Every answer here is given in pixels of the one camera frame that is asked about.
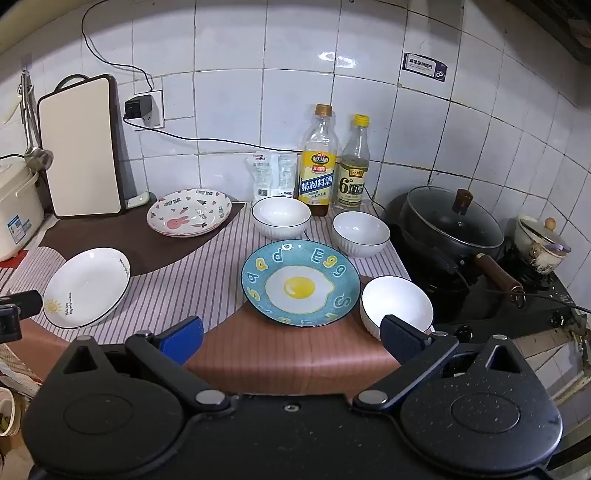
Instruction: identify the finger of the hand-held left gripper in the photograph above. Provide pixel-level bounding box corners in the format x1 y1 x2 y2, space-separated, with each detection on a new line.
0 305 20 343
0 290 43 318

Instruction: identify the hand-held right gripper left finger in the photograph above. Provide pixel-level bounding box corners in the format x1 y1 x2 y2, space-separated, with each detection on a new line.
48 316 232 415

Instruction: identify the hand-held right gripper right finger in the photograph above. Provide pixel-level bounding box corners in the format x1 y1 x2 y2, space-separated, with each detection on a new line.
353 315 541 415

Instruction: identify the white bowl with dark rim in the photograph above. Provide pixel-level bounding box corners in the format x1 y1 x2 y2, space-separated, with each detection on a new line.
333 211 391 258
252 196 311 240
360 276 435 342

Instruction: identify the striped brown table mat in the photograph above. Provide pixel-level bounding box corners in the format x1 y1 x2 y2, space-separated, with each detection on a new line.
0 198 437 395

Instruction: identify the white plate with sun print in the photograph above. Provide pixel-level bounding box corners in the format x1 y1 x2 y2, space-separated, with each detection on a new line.
42 248 131 329

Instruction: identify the black gas stove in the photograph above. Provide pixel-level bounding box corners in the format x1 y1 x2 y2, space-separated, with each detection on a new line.
385 194 580 344

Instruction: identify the white rice cooker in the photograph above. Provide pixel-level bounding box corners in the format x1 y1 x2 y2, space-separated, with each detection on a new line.
0 154 45 262

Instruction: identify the blue fried egg plate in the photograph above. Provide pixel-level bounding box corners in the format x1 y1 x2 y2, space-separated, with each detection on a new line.
241 240 361 328

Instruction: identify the pink rabbit print plate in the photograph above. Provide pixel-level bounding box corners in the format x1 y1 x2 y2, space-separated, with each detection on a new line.
147 189 233 238

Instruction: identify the black wok with glass lid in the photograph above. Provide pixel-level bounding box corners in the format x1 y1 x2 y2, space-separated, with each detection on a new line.
398 186 528 309

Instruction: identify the small ceramic pot with lid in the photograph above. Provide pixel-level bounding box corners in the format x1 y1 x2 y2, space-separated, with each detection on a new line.
514 215 572 276

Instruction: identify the cream cutting board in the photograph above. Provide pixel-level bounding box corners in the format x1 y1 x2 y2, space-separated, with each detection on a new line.
37 74 126 219

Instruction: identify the metal ladle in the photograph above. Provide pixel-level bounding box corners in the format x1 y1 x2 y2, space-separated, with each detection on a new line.
17 70 54 172

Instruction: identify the clear vinegar bottle yellow cap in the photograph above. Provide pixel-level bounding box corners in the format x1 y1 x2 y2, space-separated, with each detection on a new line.
333 114 371 211

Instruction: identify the cooking wine bottle yellow label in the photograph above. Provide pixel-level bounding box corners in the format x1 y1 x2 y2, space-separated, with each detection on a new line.
298 104 335 217

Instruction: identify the white salt bag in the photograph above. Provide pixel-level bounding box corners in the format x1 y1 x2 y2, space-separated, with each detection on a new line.
252 150 299 202

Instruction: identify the black power adapter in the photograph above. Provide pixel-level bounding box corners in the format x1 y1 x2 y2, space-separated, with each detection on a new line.
124 95 158 122

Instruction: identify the range hood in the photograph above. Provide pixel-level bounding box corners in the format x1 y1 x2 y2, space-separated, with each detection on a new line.
505 0 591 63

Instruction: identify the thin black cable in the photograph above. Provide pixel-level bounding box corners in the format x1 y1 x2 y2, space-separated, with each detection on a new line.
488 287 591 315

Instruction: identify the black cable along wall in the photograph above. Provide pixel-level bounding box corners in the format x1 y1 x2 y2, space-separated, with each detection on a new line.
122 115 398 222

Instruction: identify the white wall socket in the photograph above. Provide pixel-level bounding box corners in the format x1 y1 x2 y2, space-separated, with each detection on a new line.
131 90 165 128

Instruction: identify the wall sticker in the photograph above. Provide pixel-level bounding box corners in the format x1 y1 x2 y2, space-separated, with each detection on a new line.
401 52 448 84

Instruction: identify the black adapter cable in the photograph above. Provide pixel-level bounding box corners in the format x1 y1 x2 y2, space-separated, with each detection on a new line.
81 0 155 96

